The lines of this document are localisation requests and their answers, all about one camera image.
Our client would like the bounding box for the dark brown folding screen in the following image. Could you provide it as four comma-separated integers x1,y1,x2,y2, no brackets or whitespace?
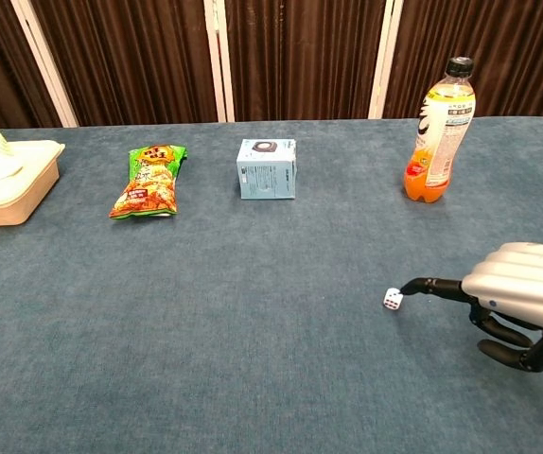
0,0,543,129

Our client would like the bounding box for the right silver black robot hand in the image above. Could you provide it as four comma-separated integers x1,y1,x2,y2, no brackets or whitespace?
400,242,543,372

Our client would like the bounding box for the green snack bag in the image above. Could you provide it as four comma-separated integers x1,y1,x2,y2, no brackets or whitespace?
108,145,188,220

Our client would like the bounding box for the light blue cardboard box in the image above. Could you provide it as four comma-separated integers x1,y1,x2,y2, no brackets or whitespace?
236,138,298,201

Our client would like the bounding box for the beige tissue box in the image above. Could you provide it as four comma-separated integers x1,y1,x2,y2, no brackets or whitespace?
0,139,66,227

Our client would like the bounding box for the white die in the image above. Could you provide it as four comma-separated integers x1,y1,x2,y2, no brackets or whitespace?
382,287,405,312

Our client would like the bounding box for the orange juice plastic bottle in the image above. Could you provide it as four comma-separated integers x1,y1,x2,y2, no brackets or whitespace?
403,56,477,204

